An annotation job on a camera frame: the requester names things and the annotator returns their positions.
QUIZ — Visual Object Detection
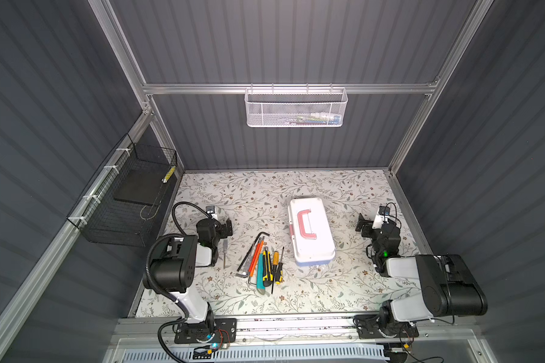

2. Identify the white blue tool box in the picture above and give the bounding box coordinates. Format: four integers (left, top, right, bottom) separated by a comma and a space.
288, 198, 336, 267

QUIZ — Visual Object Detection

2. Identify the black yellow screwdriver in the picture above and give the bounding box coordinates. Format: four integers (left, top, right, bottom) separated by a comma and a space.
274, 250, 284, 284

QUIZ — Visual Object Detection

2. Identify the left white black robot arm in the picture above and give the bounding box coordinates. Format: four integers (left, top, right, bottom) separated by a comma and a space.
142, 201, 236, 351

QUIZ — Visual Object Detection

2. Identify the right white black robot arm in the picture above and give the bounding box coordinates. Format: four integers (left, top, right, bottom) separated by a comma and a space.
354, 203, 488, 339

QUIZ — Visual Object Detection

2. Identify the small silver hex key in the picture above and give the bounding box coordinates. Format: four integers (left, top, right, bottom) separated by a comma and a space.
222, 239, 229, 269

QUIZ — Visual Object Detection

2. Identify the large black hex key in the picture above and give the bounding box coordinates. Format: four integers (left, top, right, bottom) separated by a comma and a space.
236, 231, 269, 278

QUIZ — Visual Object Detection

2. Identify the yellow tag in cage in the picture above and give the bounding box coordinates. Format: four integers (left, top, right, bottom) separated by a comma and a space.
162, 166, 177, 184

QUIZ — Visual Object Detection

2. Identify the yellow black utility knife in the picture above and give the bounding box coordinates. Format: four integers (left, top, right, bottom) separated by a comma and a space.
262, 247, 273, 287

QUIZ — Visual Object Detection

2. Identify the black foam pad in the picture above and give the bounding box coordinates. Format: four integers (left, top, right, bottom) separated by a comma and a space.
114, 170, 167, 207

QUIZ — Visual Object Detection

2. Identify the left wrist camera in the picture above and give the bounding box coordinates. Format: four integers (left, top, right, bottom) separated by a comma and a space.
206, 206, 217, 218

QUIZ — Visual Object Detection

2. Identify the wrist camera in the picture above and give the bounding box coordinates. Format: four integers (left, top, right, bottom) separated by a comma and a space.
372, 206, 390, 229
206, 206, 217, 218

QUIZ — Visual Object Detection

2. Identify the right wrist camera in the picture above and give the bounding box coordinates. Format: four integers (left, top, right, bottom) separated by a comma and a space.
372, 206, 390, 229

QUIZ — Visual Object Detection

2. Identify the orange handled tool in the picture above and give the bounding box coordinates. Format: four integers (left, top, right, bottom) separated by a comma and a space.
248, 236, 265, 277

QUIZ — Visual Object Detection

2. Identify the teal handled tool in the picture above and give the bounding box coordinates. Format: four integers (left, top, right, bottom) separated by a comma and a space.
256, 253, 266, 295

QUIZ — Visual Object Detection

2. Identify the black wire cage basket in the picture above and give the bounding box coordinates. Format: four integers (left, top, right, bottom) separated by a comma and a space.
68, 136, 178, 247

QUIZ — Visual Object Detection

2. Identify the white vented cable duct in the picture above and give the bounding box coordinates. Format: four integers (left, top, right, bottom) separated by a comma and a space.
117, 343, 391, 363

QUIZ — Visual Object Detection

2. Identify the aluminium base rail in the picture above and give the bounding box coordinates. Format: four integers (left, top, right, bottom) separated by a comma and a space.
111, 312, 483, 346

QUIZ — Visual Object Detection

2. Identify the white wire mesh basket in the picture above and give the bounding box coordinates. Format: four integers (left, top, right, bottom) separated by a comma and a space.
244, 87, 348, 128

